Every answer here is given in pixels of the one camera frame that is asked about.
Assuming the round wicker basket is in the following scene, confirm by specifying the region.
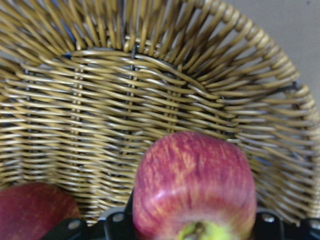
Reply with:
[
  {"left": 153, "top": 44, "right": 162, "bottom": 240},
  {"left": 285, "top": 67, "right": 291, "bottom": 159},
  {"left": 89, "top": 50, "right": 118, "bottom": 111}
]
[{"left": 0, "top": 0, "right": 320, "bottom": 224}]

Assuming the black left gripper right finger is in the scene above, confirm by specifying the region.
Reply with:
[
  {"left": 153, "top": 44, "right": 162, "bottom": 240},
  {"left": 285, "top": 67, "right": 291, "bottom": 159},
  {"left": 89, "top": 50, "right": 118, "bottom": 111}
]
[{"left": 251, "top": 207, "right": 320, "bottom": 240}]

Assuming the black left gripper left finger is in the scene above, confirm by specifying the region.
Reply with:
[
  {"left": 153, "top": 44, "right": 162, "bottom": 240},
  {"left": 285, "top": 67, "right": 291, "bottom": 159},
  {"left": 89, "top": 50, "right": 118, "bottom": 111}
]
[{"left": 42, "top": 194, "right": 137, "bottom": 240}]

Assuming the red yellow apple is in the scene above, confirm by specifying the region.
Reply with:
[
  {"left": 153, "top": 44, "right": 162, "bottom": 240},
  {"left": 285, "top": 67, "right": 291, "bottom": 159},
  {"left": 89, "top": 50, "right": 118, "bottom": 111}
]
[{"left": 132, "top": 131, "right": 257, "bottom": 240}]

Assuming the dark red apple in basket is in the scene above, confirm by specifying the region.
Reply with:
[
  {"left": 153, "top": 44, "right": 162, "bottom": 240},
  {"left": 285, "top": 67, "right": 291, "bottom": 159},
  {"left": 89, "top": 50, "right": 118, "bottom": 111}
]
[{"left": 0, "top": 182, "right": 81, "bottom": 240}]

